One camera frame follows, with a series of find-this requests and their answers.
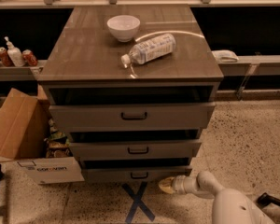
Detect white pump dispenser bottle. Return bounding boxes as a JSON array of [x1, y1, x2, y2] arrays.
[[5, 36, 25, 67]]

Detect clear plastic water bottle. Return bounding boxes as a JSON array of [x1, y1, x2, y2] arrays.
[[121, 34, 176, 68]]

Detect grey bottom drawer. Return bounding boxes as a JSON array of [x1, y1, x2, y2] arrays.
[[81, 165, 192, 183]]

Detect red soda can right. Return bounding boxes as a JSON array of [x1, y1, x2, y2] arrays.
[[22, 49, 38, 66]]

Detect white ceramic bowl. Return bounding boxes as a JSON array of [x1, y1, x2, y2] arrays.
[[107, 15, 140, 42]]

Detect grey drawer cabinet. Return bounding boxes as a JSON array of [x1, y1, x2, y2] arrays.
[[38, 5, 223, 171]]

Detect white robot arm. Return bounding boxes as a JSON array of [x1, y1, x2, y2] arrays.
[[159, 171, 275, 224]]

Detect grey drawer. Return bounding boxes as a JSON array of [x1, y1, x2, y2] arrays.
[[49, 103, 215, 133], [70, 140, 202, 161], [81, 165, 192, 183]]

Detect white folded cloth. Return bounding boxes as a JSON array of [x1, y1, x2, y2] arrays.
[[212, 49, 239, 63]]

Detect grey top drawer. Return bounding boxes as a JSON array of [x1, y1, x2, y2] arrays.
[[49, 103, 215, 133]]

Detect red soda can left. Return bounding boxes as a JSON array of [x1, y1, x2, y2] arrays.
[[0, 47, 13, 67]]

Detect snack bags in box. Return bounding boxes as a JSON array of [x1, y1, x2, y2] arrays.
[[44, 119, 72, 158]]

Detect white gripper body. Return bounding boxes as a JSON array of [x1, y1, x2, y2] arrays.
[[172, 175, 197, 194]]

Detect red soda can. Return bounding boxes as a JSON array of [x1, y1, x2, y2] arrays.
[[0, 47, 13, 67], [22, 49, 38, 66]]

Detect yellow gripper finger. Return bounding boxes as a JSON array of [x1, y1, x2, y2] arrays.
[[159, 177, 175, 194]]

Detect black chair leg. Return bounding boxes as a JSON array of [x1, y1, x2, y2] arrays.
[[257, 192, 280, 208]]

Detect grey middle drawer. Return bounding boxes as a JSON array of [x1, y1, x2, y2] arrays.
[[70, 140, 202, 161]]

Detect brown cardboard box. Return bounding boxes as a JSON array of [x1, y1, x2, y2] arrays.
[[0, 89, 84, 185]]

